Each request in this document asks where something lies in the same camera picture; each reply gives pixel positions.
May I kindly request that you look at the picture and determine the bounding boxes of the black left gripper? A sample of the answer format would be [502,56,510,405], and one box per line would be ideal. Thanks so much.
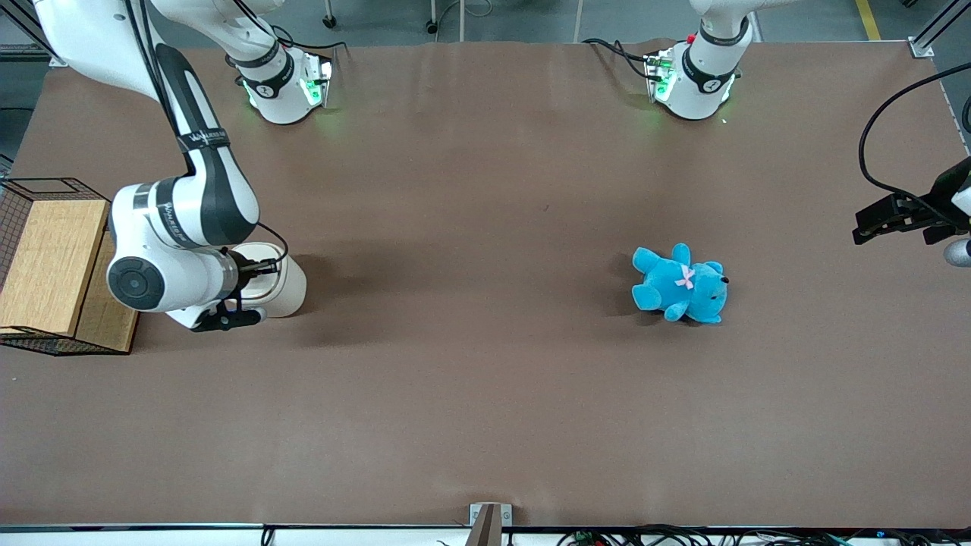
[853,155,971,246]

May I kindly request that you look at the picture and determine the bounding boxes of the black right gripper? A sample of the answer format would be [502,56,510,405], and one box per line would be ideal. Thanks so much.
[222,252,279,306]

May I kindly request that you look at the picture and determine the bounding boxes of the cream white trash can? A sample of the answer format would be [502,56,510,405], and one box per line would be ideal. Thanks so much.
[228,241,308,319]

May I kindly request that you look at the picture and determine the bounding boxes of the blue teddy bear plush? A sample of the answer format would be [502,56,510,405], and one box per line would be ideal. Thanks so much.
[631,243,731,325]

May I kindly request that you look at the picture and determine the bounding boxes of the brown table cover sheet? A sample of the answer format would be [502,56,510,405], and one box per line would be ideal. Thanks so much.
[0,38,971,530]

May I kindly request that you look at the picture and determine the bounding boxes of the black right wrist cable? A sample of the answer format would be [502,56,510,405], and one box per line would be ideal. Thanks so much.
[254,220,291,268]

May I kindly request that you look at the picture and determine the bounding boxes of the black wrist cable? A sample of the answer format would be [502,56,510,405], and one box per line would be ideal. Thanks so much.
[254,220,291,268]
[858,62,971,228]

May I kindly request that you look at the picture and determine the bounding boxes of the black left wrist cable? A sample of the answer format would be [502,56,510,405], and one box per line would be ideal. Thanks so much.
[858,62,971,228]

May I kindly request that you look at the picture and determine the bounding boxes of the aluminium frame post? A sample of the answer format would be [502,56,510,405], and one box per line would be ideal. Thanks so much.
[907,0,971,60]
[0,0,69,69]

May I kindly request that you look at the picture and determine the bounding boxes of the black wire rack wooden boards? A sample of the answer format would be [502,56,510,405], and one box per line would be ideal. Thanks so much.
[0,177,142,357]

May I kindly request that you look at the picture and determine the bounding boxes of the black right base cable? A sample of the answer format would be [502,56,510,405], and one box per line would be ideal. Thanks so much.
[267,25,348,60]

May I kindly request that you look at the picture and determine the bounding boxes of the black base cable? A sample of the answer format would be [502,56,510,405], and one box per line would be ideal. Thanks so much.
[581,37,658,81]
[267,25,348,60]

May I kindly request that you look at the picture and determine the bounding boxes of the black left base cable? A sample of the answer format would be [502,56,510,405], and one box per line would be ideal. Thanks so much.
[581,37,658,81]

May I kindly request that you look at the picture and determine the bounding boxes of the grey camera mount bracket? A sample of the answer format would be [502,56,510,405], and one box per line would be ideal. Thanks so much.
[464,502,514,546]

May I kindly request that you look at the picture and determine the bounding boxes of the tangled black cable bundle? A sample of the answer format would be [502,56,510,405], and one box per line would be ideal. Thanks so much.
[554,523,971,546]

